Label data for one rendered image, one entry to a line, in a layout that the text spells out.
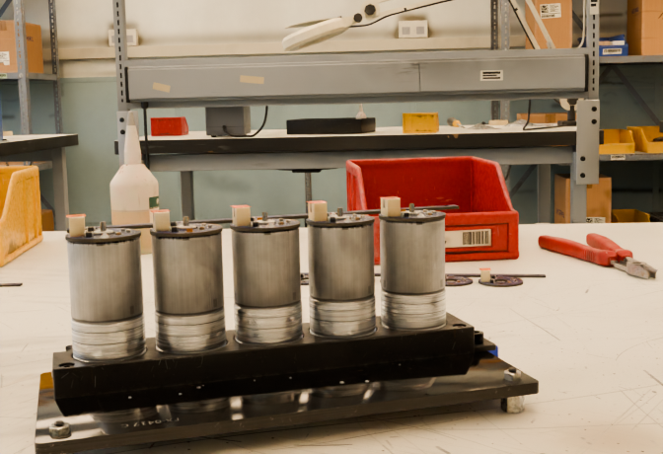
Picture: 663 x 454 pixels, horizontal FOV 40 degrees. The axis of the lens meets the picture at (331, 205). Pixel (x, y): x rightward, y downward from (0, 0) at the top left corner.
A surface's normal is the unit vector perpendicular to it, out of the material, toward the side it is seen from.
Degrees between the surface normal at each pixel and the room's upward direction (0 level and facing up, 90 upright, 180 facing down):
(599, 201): 90
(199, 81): 90
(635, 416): 0
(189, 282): 90
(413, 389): 0
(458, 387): 0
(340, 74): 90
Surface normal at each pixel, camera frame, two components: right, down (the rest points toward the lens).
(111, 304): 0.41, 0.10
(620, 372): -0.03, -0.99
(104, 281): 0.15, 0.11
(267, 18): -0.07, 0.12
